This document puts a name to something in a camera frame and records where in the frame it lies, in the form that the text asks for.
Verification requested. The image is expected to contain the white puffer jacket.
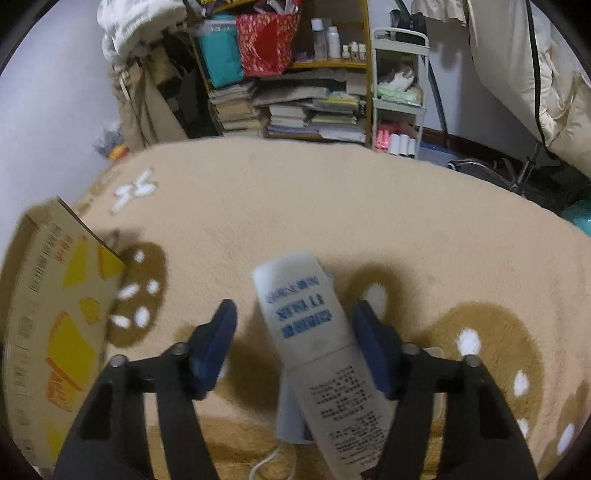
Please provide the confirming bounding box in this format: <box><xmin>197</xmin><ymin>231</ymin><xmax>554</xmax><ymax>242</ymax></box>
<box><xmin>96</xmin><ymin>0</ymin><xmax>187</xmax><ymax>69</ymax></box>

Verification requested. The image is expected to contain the white lotion tube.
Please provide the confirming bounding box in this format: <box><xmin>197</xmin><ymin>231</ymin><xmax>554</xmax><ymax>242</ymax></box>
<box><xmin>252</xmin><ymin>252</ymin><xmax>394</xmax><ymax>479</ymax></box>

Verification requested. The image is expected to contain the teal watering can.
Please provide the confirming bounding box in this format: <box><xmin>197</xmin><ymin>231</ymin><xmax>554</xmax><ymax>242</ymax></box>
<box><xmin>561</xmin><ymin>199</ymin><xmax>591</xmax><ymax>236</ymax></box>

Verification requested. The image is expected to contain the white flat power bank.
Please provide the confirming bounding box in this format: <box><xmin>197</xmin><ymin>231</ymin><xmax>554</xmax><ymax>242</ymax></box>
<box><xmin>423</xmin><ymin>347</ymin><xmax>446</xmax><ymax>421</ymax></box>

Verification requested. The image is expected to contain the beige patterned carpet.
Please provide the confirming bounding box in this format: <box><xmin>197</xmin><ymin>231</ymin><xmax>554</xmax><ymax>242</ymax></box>
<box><xmin>74</xmin><ymin>138</ymin><xmax>590</xmax><ymax>479</ymax></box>

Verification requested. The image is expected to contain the bag of plush toys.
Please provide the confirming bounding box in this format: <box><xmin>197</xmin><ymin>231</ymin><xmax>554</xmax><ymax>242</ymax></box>
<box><xmin>93</xmin><ymin>122</ymin><xmax>130</xmax><ymax>161</ymax></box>

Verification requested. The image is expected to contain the stack of books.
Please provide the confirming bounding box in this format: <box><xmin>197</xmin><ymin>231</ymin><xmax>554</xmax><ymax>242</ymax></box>
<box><xmin>208</xmin><ymin>68</ymin><xmax>369</xmax><ymax>145</ymax></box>

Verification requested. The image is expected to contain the red gift bag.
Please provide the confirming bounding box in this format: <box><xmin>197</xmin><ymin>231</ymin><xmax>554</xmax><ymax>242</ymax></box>
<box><xmin>235</xmin><ymin>1</ymin><xmax>301</xmax><ymax>78</ymax></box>

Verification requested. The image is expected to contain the light blue power bank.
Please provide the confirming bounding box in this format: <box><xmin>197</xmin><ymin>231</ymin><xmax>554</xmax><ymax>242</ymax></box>
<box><xmin>247</xmin><ymin>373</ymin><xmax>316</xmax><ymax>480</ymax></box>

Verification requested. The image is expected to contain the teal storage bag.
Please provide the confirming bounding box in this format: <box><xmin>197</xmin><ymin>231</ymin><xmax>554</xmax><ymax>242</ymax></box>
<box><xmin>195</xmin><ymin>13</ymin><xmax>245</xmax><ymax>89</ymax></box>

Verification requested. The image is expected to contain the wooden shelf unit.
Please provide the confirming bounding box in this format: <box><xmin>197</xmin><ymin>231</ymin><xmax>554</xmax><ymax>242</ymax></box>
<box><xmin>191</xmin><ymin>1</ymin><xmax>369</xmax><ymax>136</ymax></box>

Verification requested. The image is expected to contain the white rolling cart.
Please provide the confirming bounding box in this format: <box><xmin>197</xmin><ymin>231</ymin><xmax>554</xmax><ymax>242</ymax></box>
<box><xmin>370</xmin><ymin>27</ymin><xmax>430</xmax><ymax>158</ymax></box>

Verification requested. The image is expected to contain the tan hanging coat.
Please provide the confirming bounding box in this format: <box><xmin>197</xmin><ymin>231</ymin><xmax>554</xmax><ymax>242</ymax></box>
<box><xmin>110</xmin><ymin>64</ymin><xmax>187</xmax><ymax>153</ymax></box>

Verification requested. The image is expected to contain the cardboard box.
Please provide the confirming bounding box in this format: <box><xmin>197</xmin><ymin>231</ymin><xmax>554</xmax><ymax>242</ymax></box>
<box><xmin>1</xmin><ymin>198</ymin><xmax>125</xmax><ymax>468</ymax></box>

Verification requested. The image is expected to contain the cream padded chair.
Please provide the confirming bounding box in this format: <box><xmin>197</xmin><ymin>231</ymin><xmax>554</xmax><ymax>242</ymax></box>
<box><xmin>465</xmin><ymin>1</ymin><xmax>590</xmax><ymax>175</ymax></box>

